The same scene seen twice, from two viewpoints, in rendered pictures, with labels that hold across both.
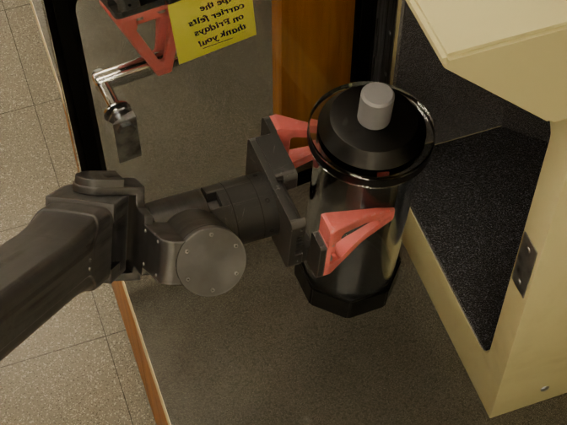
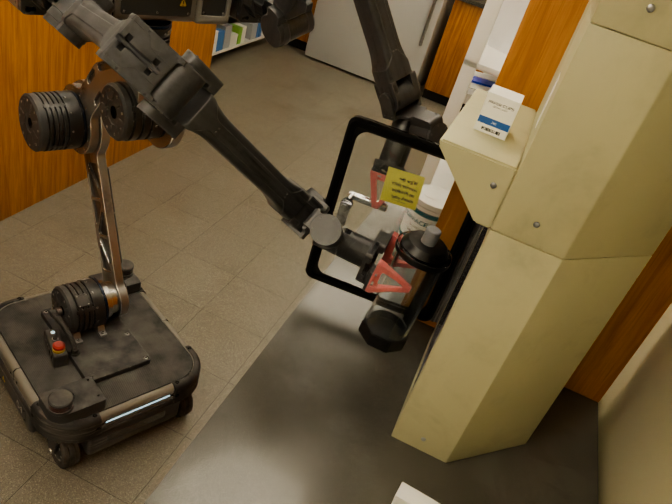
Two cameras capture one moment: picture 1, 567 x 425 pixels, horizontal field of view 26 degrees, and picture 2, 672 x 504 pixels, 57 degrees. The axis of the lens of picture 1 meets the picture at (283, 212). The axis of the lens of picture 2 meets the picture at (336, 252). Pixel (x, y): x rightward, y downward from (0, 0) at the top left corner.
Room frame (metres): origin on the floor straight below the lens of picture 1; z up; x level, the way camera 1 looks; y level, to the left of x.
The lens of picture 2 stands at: (-0.26, -0.44, 1.81)
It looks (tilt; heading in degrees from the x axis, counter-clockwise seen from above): 33 degrees down; 31
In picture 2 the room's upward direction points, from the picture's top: 18 degrees clockwise
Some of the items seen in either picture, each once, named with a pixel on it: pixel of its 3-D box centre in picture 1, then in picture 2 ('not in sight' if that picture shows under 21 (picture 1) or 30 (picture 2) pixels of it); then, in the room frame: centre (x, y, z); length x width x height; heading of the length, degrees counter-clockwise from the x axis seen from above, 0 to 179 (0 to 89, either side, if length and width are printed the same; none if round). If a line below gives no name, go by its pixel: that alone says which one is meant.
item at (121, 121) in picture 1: (125, 136); (342, 213); (0.70, 0.14, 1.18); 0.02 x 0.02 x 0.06; 25
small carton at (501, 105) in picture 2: not in sight; (498, 112); (0.62, -0.11, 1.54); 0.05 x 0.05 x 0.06; 20
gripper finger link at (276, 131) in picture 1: (308, 159); (396, 258); (0.67, -0.02, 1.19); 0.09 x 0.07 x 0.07; 112
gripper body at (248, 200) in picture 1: (247, 208); (358, 249); (0.61, 0.03, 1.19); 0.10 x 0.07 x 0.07; 22
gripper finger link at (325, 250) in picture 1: (337, 215); (388, 274); (0.61, -0.05, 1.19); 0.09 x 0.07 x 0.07; 112
